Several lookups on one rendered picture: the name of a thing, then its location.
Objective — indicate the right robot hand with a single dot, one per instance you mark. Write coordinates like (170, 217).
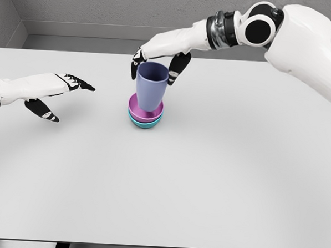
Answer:
(164, 43)

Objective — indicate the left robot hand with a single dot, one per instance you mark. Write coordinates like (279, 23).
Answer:
(42, 85)

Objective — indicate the lavender blue cup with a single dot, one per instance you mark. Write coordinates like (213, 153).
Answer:
(151, 87)

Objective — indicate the purple bowl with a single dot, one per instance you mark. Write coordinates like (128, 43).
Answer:
(144, 113)

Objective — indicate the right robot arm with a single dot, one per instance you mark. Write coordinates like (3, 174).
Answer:
(292, 36)

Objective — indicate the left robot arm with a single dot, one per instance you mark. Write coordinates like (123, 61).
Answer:
(4, 91)

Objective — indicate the teal bowl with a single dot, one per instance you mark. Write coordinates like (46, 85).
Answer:
(144, 124)

